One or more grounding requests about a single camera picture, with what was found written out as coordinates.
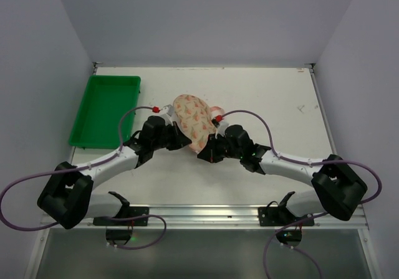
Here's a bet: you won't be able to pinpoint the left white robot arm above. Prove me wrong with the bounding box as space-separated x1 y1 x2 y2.
37 116 191 229

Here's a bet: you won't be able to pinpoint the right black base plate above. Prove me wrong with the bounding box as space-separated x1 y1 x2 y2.
257 206 314 227

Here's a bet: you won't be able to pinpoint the floral laundry bag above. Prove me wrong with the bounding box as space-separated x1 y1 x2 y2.
173 94 224 153

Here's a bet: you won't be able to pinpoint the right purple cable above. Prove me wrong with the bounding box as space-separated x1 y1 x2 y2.
214 110 383 279

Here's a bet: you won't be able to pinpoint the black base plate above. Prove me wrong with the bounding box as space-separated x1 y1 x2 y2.
93 206 150 227
257 206 314 227

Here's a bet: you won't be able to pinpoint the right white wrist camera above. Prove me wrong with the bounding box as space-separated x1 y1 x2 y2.
211 115 229 139

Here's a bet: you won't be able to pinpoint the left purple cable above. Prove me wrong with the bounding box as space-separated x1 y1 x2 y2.
0 105 160 232

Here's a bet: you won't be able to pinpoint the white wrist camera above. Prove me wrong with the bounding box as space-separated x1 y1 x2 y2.
158 105 176 125
211 115 229 139

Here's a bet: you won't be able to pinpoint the purple cable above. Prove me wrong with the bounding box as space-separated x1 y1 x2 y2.
0 105 160 232
214 110 383 279

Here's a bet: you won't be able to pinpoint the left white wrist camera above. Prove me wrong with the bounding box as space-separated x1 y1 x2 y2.
158 105 176 125

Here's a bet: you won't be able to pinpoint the green plastic tray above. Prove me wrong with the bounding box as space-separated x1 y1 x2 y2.
69 75 141 149

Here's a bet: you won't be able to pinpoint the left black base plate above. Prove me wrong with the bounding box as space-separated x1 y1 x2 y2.
93 206 150 227

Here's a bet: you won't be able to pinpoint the aluminium mounting rail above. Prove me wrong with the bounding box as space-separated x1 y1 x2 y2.
39 202 368 230

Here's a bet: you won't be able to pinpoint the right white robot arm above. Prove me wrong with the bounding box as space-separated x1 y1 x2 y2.
197 125 367 225

